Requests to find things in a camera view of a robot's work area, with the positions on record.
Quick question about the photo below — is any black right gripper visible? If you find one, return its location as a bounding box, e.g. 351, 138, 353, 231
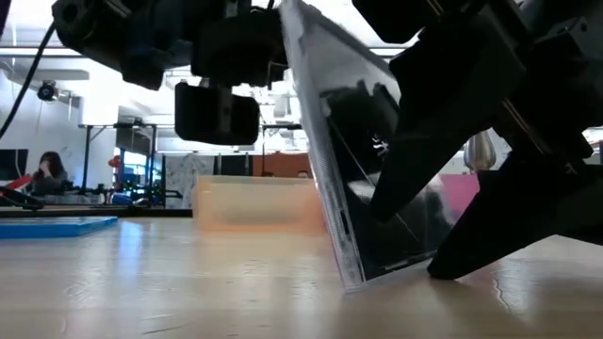
370, 0, 603, 222

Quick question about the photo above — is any clear jewel case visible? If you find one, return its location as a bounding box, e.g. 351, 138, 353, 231
277, 0, 472, 293

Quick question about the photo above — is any translucent pink plastic bin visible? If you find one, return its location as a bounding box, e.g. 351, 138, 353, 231
440, 173, 481, 222

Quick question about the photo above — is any white shade silver table lamp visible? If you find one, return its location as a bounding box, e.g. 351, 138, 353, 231
464, 130, 497, 171

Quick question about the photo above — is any black panel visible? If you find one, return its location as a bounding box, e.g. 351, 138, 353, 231
219, 154, 253, 178

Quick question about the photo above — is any grey marbled panel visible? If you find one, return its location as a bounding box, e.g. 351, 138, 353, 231
164, 153, 216, 209

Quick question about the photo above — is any translucent orange plastic bin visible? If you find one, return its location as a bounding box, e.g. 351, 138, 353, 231
193, 175, 327, 233

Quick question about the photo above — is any black desk equipment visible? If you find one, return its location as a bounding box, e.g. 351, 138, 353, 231
68, 182, 184, 208

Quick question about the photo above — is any black computer monitor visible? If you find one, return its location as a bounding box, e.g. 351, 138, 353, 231
0, 149, 29, 182

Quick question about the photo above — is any red angled bar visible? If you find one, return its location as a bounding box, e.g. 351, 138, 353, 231
0, 173, 34, 192

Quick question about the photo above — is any black angled object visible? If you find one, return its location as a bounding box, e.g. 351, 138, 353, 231
0, 186, 46, 211

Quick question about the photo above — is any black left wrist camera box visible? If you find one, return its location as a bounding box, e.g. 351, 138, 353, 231
173, 80, 261, 146

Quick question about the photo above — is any orange partition wall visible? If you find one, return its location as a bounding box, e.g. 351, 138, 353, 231
252, 151, 312, 179

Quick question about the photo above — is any black ceiling spot camera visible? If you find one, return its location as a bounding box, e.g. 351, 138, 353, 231
37, 79, 58, 103

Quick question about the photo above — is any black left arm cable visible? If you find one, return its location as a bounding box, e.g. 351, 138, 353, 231
0, 22, 58, 140

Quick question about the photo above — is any black horizontal rail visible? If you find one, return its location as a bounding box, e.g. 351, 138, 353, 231
0, 205, 193, 218

